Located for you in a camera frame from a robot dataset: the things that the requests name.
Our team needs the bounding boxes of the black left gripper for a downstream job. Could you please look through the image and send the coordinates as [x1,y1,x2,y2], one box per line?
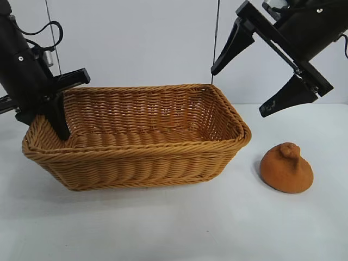
[0,61,90,141]

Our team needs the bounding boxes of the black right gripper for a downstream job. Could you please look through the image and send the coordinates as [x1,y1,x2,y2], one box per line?
[210,0,335,118]

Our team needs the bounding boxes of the brown woven wicker basket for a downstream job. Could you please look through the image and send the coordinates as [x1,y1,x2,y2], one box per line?
[21,83,252,192]

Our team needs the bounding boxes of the orange-brown bun toy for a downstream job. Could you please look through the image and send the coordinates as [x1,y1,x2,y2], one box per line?
[259,141,315,194]

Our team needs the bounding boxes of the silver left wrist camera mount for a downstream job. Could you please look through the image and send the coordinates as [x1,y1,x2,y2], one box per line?
[43,48,55,67]

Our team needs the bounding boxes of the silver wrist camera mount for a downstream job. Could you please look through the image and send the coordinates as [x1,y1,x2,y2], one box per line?
[43,48,55,67]
[262,0,289,11]

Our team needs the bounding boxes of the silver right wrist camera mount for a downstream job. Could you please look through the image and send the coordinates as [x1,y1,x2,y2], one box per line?
[262,0,289,11]

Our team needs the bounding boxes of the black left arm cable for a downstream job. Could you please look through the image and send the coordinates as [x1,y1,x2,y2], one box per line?
[16,22,65,55]

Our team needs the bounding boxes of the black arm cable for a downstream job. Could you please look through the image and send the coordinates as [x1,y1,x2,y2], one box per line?
[335,35,348,59]
[16,22,65,55]

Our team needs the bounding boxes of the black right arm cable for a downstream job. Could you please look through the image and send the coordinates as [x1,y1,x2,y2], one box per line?
[335,35,348,59]

